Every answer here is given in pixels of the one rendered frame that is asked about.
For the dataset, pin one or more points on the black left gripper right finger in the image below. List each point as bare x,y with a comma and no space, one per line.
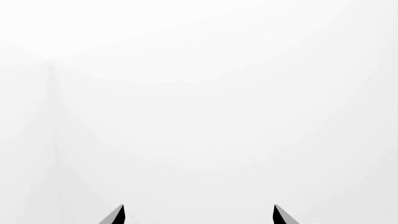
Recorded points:
282,217

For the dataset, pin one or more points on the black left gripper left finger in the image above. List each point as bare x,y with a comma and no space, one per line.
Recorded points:
115,217

